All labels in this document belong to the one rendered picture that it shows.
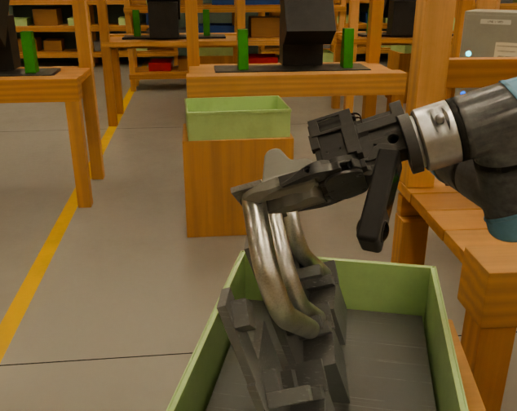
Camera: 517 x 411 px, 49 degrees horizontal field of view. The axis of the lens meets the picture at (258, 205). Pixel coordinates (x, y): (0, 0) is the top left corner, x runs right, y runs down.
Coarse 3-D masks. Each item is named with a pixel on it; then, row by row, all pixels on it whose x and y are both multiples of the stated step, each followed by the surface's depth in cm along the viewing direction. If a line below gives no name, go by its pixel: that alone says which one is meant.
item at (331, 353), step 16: (272, 320) 88; (288, 336) 91; (320, 336) 103; (336, 336) 107; (288, 352) 90; (304, 352) 100; (320, 352) 98; (336, 352) 99; (336, 368) 95; (336, 384) 96; (336, 400) 97
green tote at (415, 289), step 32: (224, 288) 111; (256, 288) 128; (352, 288) 123; (384, 288) 122; (416, 288) 121; (448, 320) 100; (224, 352) 111; (448, 352) 92; (192, 384) 89; (448, 384) 90
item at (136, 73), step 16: (128, 0) 758; (224, 0) 775; (256, 0) 778; (272, 0) 781; (336, 0) 828; (128, 16) 766; (256, 16) 811; (272, 16) 811; (336, 16) 836; (128, 32) 773; (224, 32) 791; (256, 32) 798; (272, 32) 800; (160, 64) 799
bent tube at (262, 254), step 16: (240, 192) 69; (256, 208) 69; (256, 224) 68; (256, 240) 67; (272, 240) 68; (256, 256) 67; (272, 256) 67; (256, 272) 67; (272, 272) 66; (272, 288) 66; (272, 304) 67; (288, 304) 68; (288, 320) 69; (304, 320) 75; (304, 336) 81
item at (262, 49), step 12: (348, 0) 1015; (360, 0) 1017; (264, 12) 1012; (276, 12) 1021; (360, 12) 1069; (360, 24) 1034; (384, 24) 1038; (264, 48) 1035; (276, 48) 1049; (324, 48) 1049; (360, 48) 1054; (384, 48) 1058
